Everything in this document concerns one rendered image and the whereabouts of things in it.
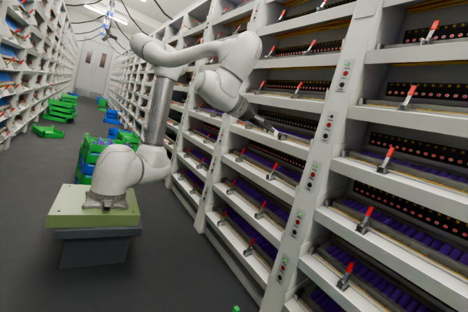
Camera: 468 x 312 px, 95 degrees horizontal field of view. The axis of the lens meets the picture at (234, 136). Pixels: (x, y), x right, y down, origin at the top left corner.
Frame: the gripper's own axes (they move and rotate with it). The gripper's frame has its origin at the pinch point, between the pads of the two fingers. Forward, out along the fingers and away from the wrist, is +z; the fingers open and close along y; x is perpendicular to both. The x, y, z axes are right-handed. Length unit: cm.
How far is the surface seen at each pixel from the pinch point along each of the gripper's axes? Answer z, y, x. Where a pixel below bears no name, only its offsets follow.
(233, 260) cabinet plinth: 29, -10, -69
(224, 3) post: -10, -113, 95
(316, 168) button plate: 8.0, 23.3, -7.3
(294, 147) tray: 7.1, 10.0, -2.3
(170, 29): -14, -253, 94
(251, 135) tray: 7.9, -19.8, -3.6
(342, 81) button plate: -0.7, 22.7, 25.8
